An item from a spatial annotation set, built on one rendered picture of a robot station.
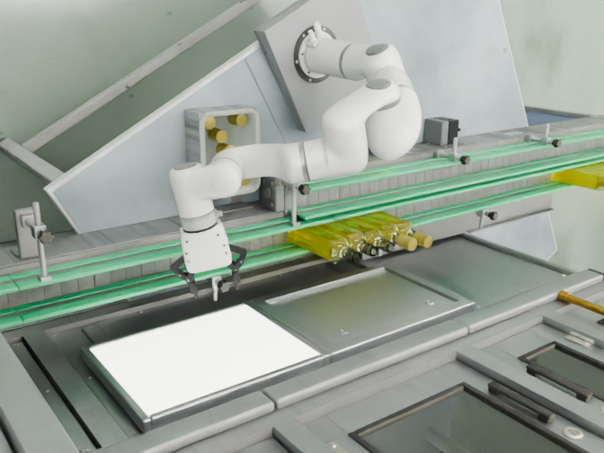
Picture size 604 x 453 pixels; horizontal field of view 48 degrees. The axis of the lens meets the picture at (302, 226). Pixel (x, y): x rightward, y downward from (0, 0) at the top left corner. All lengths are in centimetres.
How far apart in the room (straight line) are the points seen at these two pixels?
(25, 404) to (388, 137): 94
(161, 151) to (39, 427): 117
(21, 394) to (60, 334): 99
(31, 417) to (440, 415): 89
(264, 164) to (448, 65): 106
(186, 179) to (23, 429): 80
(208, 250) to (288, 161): 27
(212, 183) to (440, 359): 64
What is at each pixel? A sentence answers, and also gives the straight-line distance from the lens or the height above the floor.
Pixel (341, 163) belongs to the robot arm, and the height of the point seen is 131.
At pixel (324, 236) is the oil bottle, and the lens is 175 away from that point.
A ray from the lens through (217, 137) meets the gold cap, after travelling 177.
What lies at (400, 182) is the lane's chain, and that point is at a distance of 211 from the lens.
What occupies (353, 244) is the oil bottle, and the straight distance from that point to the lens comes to 175.
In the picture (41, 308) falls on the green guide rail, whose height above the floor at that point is 92.
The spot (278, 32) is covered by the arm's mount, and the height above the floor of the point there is 80.
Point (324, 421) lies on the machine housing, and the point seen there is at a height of 145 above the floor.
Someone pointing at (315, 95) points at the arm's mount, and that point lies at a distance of 195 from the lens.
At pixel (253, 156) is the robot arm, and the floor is 112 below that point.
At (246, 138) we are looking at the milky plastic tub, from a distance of 184.
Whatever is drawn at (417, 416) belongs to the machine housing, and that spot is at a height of 154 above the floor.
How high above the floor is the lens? 234
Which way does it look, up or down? 50 degrees down
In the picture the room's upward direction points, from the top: 114 degrees clockwise
